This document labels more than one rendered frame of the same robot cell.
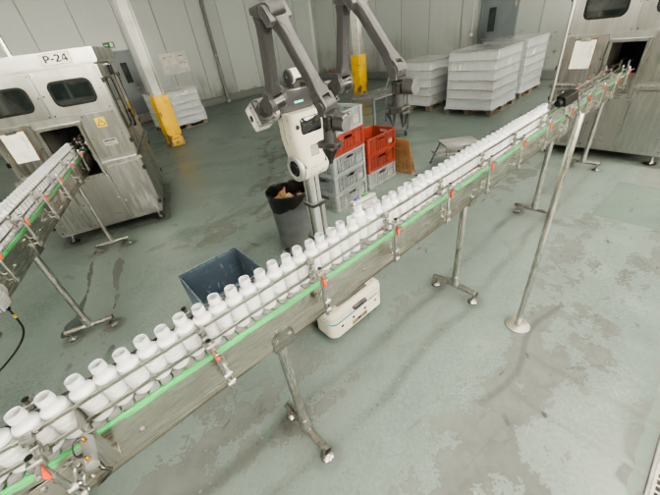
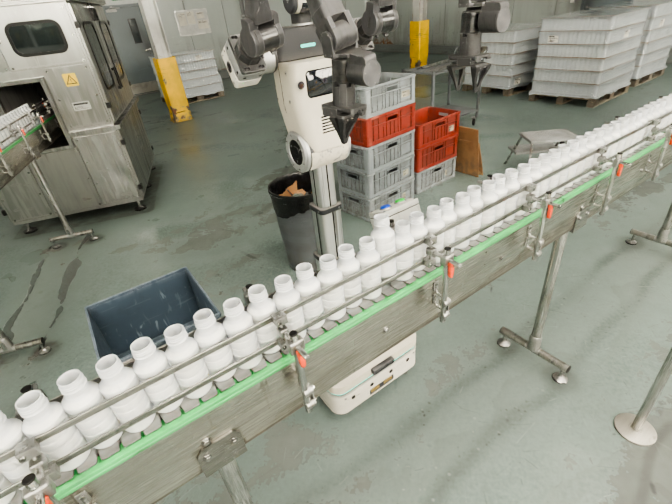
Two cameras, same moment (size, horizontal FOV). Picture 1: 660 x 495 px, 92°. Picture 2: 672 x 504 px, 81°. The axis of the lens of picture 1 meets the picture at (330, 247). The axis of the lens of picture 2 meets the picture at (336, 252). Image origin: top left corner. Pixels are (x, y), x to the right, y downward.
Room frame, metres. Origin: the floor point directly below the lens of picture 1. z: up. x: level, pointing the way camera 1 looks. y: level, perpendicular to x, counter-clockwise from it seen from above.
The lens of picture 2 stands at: (0.39, -0.10, 1.65)
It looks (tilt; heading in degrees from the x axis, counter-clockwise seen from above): 32 degrees down; 5
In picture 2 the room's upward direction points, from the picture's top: 6 degrees counter-clockwise
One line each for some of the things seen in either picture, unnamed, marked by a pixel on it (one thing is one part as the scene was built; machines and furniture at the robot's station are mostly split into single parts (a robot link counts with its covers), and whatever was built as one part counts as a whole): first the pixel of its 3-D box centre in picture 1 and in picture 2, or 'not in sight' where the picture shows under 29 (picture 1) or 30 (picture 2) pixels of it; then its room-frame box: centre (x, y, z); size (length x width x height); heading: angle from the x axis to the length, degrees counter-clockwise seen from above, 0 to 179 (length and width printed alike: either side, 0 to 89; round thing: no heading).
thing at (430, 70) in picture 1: (427, 82); (508, 58); (8.40, -2.93, 0.50); 1.23 x 1.05 x 1.00; 126
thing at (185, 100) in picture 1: (176, 108); (187, 76); (10.29, 3.82, 0.50); 1.24 x 1.03 x 1.00; 130
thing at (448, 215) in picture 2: (392, 207); (444, 226); (1.38, -0.33, 1.08); 0.06 x 0.06 x 0.17
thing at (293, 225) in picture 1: (294, 217); (306, 224); (2.88, 0.31, 0.32); 0.45 x 0.45 x 0.64
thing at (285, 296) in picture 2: (312, 258); (288, 308); (1.05, 0.08, 1.08); 0.06 x 0.06 x 0.17
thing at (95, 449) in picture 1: (93, 457); not in sight; (0.46, 0.72, 0.96); 0.23 x 0.10 x 0.27; 38
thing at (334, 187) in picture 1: (339, 176); (376, 171); (3.76, -0.24, 0.33); 0.61 x 0.41 x 0.22; 134
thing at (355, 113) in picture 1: (332, 120); (373, 93); (3.76, -0.24, 1.00); 0.61 x 0.41 x 0.22; 135
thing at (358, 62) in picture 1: (358, 75); (419, 46); (11.27, -1.73, 0.55); 0.40 x 0.40 x 1.10; 38
